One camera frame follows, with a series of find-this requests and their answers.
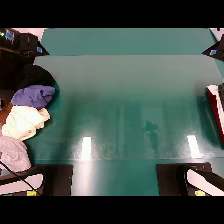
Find purple garment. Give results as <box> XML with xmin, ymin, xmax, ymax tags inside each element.
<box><xmin>11</xmin><ymin>84</ymin><xmax>57</xmax><ymax>111</ymax></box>

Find cream garment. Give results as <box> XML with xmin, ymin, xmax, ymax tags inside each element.
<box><xmin>1</xmin><ymin>105</ymin><xmax>52</xmax><ymax>142</ymax></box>

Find red garment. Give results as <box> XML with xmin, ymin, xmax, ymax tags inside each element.
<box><xmin>204</xmin><ymin>85</ymin><xmax>224</xmax><ymax>148</ymax></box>

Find pale pink garment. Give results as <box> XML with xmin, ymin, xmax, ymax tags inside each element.
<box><xmin>0</xmin><ymin>134</ymin><xmax>33</xmax><ymax>173</ymax></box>

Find white garment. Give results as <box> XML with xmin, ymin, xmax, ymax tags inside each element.
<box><xmin>207</xmin><ymin>84</ymin><xmax>224</xmax><ymax>134</ymax></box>

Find black cable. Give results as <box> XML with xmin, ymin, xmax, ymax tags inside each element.
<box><xmin>0</xmin><ymin>160</ymin><xmax>43</xmax><ymax>197</ymax></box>

